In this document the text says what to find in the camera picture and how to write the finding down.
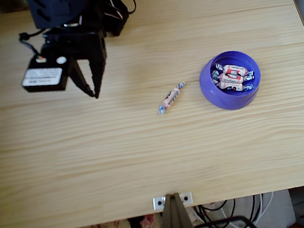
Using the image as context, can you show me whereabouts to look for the pink white candy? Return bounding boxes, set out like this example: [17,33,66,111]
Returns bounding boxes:
[223,78,255,95]
[214,60,249,80]
[154,80,191,116]
[210,65,256,89]

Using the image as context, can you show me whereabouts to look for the purple plastic bowl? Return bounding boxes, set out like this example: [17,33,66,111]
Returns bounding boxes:
[195,46,266,115]

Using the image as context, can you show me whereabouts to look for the black camera box white label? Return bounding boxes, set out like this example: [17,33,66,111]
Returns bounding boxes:
[17,51,73,97]

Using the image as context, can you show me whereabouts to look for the silver metal bracket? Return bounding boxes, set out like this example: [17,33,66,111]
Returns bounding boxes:
[151,191,194,211]

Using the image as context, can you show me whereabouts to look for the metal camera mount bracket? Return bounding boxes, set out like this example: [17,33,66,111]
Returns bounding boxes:
[152,189,199,228]

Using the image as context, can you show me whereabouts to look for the black cable bundle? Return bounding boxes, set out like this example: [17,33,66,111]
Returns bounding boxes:
[195,194,268,228]

